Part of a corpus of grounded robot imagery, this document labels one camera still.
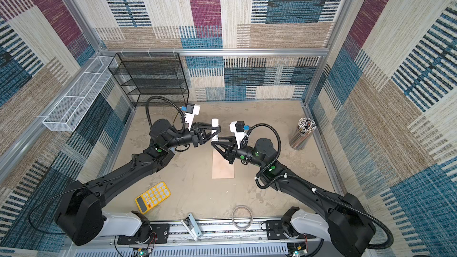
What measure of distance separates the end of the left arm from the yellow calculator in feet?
1.14

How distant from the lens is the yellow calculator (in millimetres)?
810

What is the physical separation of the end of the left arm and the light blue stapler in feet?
1.13

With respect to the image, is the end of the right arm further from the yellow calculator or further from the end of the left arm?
the yellow calculator

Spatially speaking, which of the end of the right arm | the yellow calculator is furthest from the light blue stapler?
the end of the right arm

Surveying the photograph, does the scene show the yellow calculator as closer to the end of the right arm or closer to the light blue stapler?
the light blue stapler

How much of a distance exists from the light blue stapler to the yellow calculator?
0.15m

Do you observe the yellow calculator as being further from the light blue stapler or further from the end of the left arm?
the end of the left arm

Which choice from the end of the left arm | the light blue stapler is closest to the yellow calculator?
the light blue stapler

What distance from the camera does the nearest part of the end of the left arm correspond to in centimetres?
62

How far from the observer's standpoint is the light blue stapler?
0.73 m
